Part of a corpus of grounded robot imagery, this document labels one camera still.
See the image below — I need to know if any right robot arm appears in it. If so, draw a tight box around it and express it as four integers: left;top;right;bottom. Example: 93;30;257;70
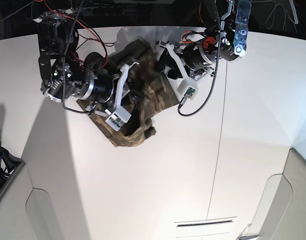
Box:
32;0;135;114

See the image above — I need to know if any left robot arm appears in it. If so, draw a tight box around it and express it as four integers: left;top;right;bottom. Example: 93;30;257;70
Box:
172;0;252;80

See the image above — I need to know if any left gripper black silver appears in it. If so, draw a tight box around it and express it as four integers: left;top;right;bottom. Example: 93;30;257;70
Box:
156;42;218;80

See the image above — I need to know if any black power strip background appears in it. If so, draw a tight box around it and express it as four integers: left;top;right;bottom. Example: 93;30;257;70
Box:
81;5;124;17

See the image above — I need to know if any camouflage T-shirt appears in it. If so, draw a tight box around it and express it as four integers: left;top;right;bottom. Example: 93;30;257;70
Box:
87;39;179;147

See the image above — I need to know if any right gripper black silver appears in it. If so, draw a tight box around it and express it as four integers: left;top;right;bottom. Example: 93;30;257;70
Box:
77;71;133;106

